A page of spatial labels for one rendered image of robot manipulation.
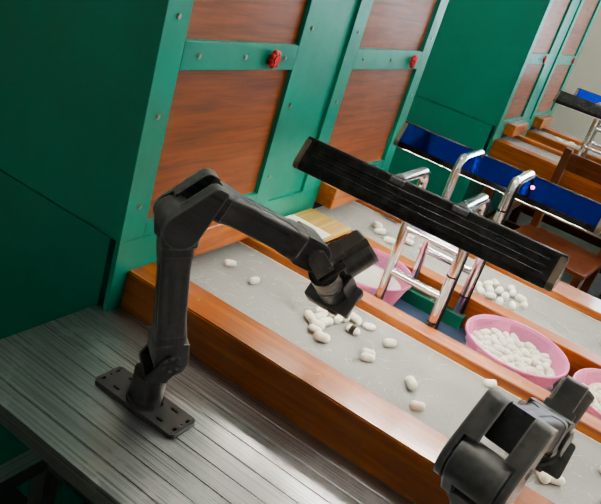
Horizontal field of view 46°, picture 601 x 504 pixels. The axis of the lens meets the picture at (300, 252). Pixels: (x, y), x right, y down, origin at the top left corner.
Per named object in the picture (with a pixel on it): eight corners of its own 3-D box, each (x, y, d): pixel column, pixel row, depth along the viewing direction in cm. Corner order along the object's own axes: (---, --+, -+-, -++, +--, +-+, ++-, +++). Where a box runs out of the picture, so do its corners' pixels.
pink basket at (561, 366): (560, 423, 165) (578, 391, 161) (452, 384, 167) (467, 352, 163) (546, 365, 190) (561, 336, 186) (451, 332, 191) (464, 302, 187)
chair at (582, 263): (466, 312, 369) (539, 151, 332) (497, 293, 404) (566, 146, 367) (543, 356, 349) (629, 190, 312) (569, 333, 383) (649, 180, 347)
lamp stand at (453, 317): (457, 330, 193) (524, 182, 175) (395, 296, 201) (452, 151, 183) (479, 310, 209) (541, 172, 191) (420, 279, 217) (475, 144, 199)
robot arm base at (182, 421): (127, 335, 134) (99, 347, 128) (206, 390, 126) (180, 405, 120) (120, 369, 137) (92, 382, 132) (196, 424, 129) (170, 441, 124)
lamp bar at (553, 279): (550, 294, 135) (566, 261, 132) (290, 166, 160) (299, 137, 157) (559, 283, 142) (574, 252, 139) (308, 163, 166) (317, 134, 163)
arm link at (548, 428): (532, 391, 109) (480, 386, 83) (586, 426, 104) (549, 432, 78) (490, 458, 110) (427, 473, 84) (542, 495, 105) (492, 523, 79)
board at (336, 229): (292, 256, 184) (294, 252, 183) (248, 231, 190) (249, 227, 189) (350, 232, 211) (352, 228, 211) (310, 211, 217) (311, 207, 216)
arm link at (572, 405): (551, 377, 117) (551, 353, 107) (600, 407, 113) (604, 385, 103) (512, 433, 115) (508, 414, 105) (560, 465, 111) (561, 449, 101)
